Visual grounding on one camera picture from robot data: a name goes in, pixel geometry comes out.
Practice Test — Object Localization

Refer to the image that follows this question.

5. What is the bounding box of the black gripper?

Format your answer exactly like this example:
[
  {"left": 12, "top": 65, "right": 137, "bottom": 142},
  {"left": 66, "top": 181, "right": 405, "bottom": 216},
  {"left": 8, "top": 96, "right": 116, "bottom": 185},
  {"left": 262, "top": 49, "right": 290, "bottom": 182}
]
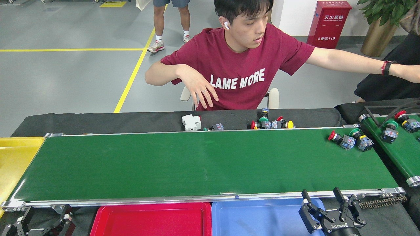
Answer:
[{"left": 299, "top": 187, "right": 367, "bottom": 236}]

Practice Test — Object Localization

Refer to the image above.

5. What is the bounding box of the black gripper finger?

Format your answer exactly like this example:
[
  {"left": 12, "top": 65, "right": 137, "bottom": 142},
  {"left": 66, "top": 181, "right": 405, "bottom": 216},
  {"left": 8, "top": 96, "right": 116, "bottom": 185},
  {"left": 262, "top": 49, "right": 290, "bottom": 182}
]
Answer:
[
  {"left": 41, "top": 205, "right": 77, "bottom": 236},
  {"left": 2, "top": 207, "right": 34, "bottom": 236}
]

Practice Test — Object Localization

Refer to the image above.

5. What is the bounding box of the white circuit breaker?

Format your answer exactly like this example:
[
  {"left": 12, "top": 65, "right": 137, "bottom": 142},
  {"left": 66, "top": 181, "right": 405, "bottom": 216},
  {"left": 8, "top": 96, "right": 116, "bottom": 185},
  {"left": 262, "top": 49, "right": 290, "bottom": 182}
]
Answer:
[{"left": 181, "top": 114, "right": 202, "bottom": 132}]

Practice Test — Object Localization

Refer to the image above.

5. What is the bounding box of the yellow plastic tray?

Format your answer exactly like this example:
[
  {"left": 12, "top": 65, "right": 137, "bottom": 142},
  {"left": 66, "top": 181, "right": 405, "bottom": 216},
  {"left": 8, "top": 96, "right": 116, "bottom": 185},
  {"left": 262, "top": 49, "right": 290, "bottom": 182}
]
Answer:
[{"left": 0, "top": 137, "right": 45, "bottom": 218}]

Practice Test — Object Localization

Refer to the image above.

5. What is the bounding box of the blue plastic tray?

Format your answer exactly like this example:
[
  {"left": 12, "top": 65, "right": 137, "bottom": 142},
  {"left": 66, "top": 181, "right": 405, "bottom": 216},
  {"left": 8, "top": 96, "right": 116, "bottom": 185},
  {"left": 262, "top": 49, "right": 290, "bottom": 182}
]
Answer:
[{"left": 212, "top": 198, "right": 327, "bottom": 236}]

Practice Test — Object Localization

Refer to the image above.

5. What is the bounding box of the red plastic tray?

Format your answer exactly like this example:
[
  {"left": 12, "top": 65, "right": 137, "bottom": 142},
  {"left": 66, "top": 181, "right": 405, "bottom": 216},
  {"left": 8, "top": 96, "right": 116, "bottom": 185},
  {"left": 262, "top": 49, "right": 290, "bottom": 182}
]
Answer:
[{"left": 90, "top": 202, "right": 212, "bottom": 236}]

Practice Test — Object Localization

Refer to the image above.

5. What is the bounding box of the narrow green conveyor belt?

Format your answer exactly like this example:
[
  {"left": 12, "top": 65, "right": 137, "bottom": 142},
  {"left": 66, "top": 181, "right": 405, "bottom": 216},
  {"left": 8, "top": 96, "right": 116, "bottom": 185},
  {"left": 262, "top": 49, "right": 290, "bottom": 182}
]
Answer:
[{"left": 358, "top": 112, "right": 420, "bottom": 188}]

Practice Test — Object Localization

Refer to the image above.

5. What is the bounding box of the long green conveyor belt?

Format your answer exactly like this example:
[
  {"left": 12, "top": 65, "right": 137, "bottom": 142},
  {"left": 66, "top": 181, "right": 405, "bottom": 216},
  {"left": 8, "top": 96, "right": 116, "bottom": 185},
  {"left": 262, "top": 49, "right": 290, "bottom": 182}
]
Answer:
[{"left": 1, "top": 125, "right": 407, "bottom": 213}]

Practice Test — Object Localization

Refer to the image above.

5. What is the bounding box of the person's left hand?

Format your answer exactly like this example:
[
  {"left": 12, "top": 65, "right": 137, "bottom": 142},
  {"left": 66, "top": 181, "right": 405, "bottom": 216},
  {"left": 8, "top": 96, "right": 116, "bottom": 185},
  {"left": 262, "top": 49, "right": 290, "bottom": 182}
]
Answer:
[{"left": 395, "top": 64, "right": 420, "bottom": 83}]

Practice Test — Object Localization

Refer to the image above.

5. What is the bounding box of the person's right hand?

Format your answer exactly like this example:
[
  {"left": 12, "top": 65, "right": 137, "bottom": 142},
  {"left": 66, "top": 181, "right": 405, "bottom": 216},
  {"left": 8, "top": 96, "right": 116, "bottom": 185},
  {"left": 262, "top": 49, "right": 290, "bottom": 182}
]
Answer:
[{"left": 178, "top": 65, "right": 220, "bottom": 109}]

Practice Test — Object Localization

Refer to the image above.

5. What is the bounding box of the person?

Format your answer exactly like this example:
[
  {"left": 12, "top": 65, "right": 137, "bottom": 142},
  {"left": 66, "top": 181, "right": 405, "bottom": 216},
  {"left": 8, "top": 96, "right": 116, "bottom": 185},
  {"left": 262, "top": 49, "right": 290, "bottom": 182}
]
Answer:
[
  {"left": 145, "top": 0, "right": 420, "bottom": 111},
  {"left": 354, "top": 0, "right": 420, "bottom": 103},
  {"left": 147, "top": 0, "right": 191, "bottom": 53}
]

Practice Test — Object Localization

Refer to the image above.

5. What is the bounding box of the black wristwatch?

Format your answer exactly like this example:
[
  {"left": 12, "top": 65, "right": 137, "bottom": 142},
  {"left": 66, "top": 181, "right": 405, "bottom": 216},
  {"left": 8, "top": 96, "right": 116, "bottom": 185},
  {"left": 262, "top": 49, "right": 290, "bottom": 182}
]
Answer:
[{"left": 381, "top": 60, "right": 397, "bottom": 76}]

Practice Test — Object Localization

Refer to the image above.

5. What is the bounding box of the gold plant pot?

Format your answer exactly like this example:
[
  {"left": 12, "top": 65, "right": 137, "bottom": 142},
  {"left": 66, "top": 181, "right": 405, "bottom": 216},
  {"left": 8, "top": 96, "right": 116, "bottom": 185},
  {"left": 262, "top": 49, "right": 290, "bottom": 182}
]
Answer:
[{"left": 360, "top": 16, "right": 398, "bottom": 58}]

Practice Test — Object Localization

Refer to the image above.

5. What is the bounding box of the red fire extinguisher cabinet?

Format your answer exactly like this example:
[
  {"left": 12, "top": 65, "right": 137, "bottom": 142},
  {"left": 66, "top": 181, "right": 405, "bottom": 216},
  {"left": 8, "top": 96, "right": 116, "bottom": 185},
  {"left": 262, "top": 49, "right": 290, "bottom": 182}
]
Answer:
[{"left": 307, "top": 1, "right": 352, "bottom": 49}]

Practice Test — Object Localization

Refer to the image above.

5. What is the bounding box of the black drive chain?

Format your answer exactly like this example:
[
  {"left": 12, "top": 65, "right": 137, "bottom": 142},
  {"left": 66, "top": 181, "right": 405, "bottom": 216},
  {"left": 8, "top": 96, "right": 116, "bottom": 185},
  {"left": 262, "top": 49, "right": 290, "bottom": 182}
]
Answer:
[{"left": 358, "top": 195, "right": 408, "bottom": 209}]

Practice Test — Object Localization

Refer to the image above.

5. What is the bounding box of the black metal frame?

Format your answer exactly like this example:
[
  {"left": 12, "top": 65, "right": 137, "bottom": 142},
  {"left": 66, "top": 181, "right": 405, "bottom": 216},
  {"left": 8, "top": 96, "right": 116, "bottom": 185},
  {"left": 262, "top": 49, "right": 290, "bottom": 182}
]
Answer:
[{"left": 364, "top": 100, "right": 420, "bottom": 128}]

